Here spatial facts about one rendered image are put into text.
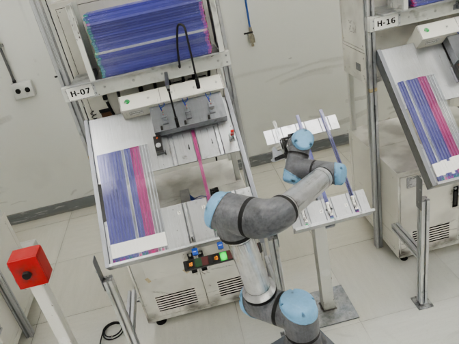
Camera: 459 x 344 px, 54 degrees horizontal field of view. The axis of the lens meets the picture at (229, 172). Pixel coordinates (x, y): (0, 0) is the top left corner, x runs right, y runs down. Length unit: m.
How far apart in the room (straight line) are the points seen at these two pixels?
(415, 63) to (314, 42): 1.54
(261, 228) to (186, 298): 1.37
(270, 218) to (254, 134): 2.70
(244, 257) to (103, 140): 1.05
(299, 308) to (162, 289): 1.13
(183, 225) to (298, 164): 0.64
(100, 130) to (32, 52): 1.61
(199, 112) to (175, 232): 0.56
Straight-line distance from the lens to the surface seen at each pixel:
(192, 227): 1.95
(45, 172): 4.02
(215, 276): 2.45
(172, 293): 2.50
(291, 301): 1.50
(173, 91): 2.12
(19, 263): 2.19
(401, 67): 2.35
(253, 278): 1.45
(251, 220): 1.21
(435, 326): 2.50
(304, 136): 1.57
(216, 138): 2.08
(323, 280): 2.39
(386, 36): 2.52
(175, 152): 2.07
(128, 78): 2.12
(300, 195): 1.32
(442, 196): 2.65
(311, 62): 3.82
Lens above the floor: 1.84
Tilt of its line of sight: 27 degrees down
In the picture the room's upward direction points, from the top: 12 degrees counter-clockwise
